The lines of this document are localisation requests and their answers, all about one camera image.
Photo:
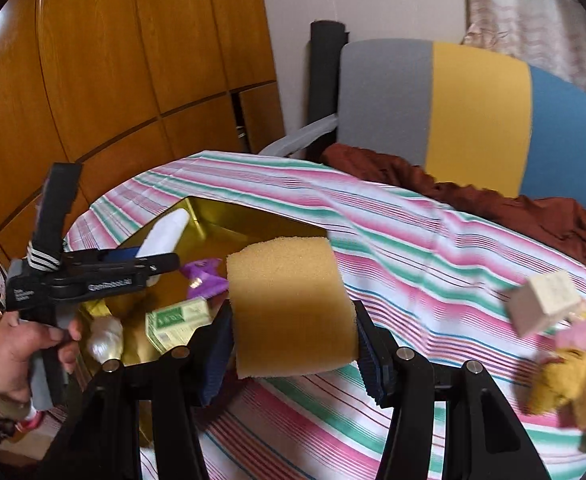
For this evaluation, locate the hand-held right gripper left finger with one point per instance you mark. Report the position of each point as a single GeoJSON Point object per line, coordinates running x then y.
{"type": "Point", "coordinates": [213, 355]}

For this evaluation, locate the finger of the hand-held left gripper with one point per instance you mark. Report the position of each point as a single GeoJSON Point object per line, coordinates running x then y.
{"type": "Point", "coordinates": [118, 254]}
{"type": "Point", "coordinates": [165, 262]}

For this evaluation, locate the yellow plush toy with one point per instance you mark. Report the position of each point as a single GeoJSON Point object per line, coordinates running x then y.
{"type": "Point", "coordinates": [563, 380]}

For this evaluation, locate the gold tin box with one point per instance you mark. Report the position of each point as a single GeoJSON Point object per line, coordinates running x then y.
{"type": "Point", "coordinates": [253, 227]}

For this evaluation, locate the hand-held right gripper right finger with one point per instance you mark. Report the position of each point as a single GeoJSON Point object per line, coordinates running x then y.
{"type": "Point", "coordinates": [373, 365]}

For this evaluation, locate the wooden wardrobe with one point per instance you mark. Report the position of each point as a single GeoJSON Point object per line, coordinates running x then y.
{"type": "Point", "coordinates": [98, 60]}

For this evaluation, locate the printed curtain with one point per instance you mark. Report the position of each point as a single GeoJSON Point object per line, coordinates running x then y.
{"type": "Point", "coordinates": [523, 10]}

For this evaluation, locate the large yellow sponge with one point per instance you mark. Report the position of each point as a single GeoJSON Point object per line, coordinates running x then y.
{"type": "Point", "coordinates": [288, 305]}

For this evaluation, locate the grey yellow blue chair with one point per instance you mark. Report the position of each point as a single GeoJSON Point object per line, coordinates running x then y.
{"type": "Point", "coordinates": [383, 95]}

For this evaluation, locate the person's left hand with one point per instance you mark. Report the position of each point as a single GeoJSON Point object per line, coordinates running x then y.
{"type": "Point", "coordinates": [18, 355]}

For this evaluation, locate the striped tablecloth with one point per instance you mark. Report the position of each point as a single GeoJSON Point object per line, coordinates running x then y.
{"type": "Point", "coordinates": [423, 260]}

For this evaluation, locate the purple wrapper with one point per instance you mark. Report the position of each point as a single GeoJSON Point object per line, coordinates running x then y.
{"type": "Point", "coordinates": [203, 280]}

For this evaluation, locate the cream cardboard box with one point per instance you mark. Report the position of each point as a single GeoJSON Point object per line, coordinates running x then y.
{"type": "Point", "coordinates": [543, 302]}

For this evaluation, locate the pale bangle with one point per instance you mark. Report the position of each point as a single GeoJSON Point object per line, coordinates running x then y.
{"type": "Point", "coordinates": [0, 396]}

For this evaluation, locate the green label box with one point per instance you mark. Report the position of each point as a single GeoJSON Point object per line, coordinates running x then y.
{"type": "Point", "coordinates": [178, 320]}

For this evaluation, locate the black rolled mat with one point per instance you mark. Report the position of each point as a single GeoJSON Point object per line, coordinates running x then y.
{"type": "Point", "coordinates": [323, 85]}

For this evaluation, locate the pink mesh bundle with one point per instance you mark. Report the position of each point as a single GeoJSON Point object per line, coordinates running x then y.
{"type": "Point", "coordinates": [585, 335]}

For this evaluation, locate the brown cloth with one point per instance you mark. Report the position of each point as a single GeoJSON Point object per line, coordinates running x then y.
{"type": "Point", "coordinates": [523, 220]}

